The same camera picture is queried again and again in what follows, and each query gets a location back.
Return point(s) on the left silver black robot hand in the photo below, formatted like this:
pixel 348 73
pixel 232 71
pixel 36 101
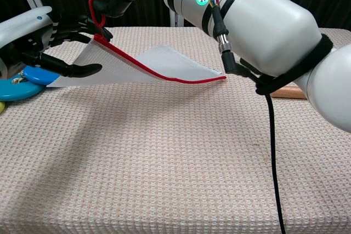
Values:
pixel 24 31

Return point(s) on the white mesh pouch red zipper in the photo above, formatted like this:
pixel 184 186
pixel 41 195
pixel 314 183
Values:
pixel 123 67

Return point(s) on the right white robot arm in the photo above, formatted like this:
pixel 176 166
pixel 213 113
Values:
pixel 274 25

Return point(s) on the blue wooden disc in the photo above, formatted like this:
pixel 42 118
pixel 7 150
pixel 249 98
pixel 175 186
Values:
pixel 41 76

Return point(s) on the large teal wooden disc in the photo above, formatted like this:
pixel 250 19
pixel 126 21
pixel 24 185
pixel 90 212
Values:
pixel 16 91

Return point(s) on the yellow-green wooden disc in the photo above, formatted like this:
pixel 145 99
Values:
pixel 1 107

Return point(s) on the beige waffle tablecloth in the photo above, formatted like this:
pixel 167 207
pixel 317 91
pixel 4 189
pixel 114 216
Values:
pixel 164 149

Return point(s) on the wooden round stick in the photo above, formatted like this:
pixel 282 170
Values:
pixel 288 91

